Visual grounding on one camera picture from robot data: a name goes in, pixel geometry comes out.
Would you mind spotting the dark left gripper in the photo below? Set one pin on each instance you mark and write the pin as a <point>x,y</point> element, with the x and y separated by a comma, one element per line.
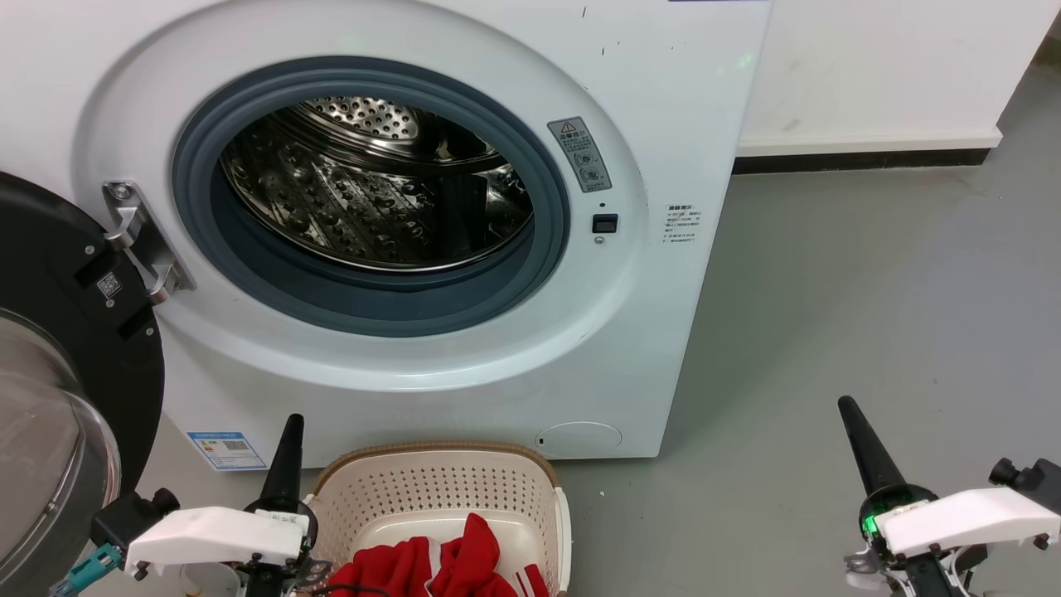
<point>278,576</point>

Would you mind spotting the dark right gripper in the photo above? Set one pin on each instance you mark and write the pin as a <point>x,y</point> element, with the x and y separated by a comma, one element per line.
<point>916,576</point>

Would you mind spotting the red and white garment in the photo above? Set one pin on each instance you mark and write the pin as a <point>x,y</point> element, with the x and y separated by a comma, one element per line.
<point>464,564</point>

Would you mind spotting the cream perforated laundry basket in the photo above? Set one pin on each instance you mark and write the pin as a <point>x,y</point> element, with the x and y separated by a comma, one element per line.
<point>431,489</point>

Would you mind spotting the stainless steel washing machine drum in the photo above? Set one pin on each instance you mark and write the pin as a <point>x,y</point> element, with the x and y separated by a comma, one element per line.
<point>348,191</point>

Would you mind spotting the washing machine door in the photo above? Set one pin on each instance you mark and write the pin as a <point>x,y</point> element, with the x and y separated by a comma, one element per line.
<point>50,249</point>

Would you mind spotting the blue energy label sticker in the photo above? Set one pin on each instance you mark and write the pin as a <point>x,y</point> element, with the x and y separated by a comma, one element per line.
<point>223,451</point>

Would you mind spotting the grey rubber door gasket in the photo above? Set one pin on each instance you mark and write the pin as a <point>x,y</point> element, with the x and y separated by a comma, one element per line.
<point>373,311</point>

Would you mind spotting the white front-load washing machine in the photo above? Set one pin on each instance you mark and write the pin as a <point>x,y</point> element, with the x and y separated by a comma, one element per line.
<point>663,332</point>

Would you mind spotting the white QR code sticker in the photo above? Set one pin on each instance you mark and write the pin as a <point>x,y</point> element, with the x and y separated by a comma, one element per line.
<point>109,287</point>

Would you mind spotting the silver metal door hinge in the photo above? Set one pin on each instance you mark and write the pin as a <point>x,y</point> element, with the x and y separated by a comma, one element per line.
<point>142,243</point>

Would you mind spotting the round white filter cover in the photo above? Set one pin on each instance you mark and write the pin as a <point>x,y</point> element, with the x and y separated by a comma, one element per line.
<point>578,439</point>

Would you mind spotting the small printed text label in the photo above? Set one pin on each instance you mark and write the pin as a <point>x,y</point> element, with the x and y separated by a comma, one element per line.
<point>683,224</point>

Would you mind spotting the black door latch socket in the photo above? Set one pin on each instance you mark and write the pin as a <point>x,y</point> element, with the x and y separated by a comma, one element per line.
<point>605,224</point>

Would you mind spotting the grey warning sticker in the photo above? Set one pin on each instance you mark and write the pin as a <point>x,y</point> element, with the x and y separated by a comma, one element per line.
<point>580,156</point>

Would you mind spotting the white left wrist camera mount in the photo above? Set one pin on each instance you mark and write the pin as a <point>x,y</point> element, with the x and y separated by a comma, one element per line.
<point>215,535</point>

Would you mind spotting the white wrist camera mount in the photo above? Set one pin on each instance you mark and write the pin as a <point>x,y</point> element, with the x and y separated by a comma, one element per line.
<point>966,518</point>
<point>215,535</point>

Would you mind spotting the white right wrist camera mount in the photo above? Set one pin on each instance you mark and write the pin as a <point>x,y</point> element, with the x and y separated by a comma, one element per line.
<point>966,518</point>

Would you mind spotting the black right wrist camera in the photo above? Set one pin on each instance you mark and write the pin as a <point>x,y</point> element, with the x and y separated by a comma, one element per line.
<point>1028,481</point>

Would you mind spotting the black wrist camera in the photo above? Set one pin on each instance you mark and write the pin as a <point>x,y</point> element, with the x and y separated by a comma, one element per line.
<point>133,518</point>
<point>1028,481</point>

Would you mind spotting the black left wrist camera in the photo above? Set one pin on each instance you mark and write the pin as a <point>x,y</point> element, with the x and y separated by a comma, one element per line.
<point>133,518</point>

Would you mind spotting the white wall skirting ledge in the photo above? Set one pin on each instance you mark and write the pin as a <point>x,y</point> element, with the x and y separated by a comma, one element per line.
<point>862,139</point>

